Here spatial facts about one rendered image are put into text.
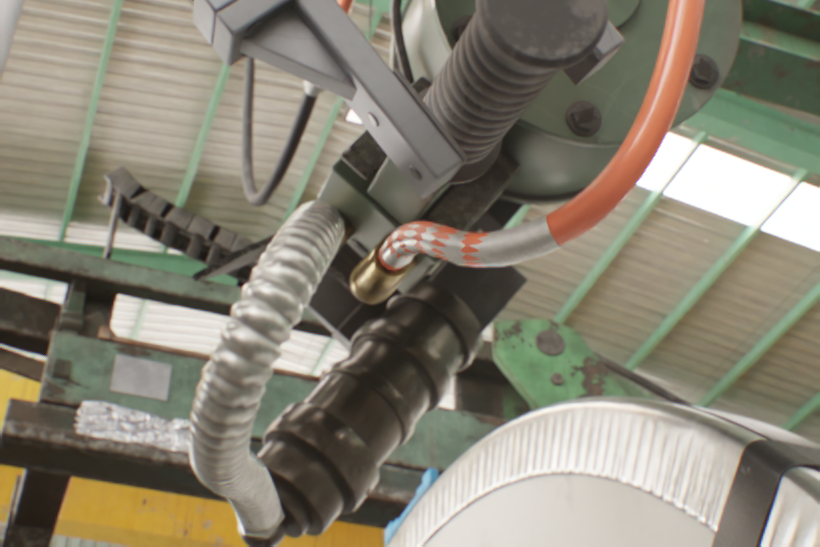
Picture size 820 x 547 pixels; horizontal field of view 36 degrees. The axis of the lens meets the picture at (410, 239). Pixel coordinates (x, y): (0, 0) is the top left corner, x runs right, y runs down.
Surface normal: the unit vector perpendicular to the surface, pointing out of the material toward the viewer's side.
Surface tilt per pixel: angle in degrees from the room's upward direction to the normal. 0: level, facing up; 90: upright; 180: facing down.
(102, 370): 90
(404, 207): 137
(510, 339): 90
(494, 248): 121
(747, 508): 89
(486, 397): 90
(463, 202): 106
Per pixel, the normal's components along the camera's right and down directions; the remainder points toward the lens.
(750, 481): -0.93, -0.25
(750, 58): 0.00, 0.77
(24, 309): 0.56, -0.53
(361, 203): -0.65, 0.70
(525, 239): -0.44, -0.07
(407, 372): 0.49, -0.27
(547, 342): 0.18, -0.63
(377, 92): 0.19, -0.24
